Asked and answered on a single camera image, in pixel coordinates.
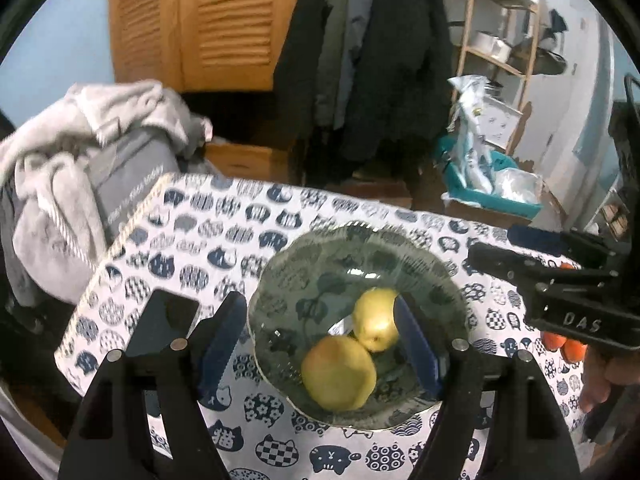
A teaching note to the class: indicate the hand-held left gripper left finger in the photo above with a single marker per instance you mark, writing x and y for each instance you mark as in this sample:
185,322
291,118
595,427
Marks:
220,350

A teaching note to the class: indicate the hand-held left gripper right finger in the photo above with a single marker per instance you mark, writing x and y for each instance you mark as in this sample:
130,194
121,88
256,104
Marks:
415,345

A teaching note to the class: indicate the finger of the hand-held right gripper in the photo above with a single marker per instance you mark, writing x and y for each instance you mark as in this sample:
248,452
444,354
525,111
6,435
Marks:
505,270
535,239

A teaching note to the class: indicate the orange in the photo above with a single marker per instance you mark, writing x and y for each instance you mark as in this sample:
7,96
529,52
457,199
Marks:
567,266
554,341
575,351

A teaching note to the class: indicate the scalloped glass bowl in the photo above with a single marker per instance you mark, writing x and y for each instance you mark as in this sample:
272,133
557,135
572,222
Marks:
320,270

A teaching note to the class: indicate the person's right hand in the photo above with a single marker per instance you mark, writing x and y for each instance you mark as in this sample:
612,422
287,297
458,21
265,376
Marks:
600,375

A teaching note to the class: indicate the small yellow-green apple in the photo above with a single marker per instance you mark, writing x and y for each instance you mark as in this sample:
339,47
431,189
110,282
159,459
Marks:
372,317

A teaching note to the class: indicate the clear plastic bag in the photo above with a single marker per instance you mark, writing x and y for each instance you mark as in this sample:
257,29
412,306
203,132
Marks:
517,185

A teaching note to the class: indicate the cardboard box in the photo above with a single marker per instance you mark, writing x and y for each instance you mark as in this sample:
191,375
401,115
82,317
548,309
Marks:
480,212

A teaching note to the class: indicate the teal box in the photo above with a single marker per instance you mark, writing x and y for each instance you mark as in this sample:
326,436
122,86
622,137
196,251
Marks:
470,195

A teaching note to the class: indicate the large yellow-green apple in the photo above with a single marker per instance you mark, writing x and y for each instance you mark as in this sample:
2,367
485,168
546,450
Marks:
337,372

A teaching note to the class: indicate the clear shoe rack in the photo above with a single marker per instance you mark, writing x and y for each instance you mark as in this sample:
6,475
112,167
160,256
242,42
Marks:
615,212

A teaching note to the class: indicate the white printed box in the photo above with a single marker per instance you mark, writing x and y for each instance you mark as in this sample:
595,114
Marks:
500,122

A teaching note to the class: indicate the cat print tablecloth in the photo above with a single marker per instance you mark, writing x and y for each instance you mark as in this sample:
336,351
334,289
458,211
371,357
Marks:
200,230

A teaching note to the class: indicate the clear plastic bags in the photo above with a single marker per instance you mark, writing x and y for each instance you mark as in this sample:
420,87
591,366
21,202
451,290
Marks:
475,130

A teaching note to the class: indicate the wooden shelf rack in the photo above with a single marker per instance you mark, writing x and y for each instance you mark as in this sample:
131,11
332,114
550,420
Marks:
525,80

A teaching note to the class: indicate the wooden crate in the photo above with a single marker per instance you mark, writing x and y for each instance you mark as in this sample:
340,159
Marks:
245,160

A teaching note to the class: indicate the grey fabric bag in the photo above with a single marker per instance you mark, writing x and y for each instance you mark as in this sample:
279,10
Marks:
135,175

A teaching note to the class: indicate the black coat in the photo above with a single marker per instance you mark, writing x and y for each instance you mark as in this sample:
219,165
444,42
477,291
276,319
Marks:
400,70

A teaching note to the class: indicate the grey fleece robe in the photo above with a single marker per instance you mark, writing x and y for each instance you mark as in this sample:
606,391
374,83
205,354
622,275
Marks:
45,195

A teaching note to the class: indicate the grey jacket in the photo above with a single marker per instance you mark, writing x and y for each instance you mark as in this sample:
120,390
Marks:
340,60

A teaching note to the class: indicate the dark green coat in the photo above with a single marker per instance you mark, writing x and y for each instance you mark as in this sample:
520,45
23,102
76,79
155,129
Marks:
300,50

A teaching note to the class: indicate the wooden louvered door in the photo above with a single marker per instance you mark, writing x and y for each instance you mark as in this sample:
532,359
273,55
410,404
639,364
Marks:
200,20

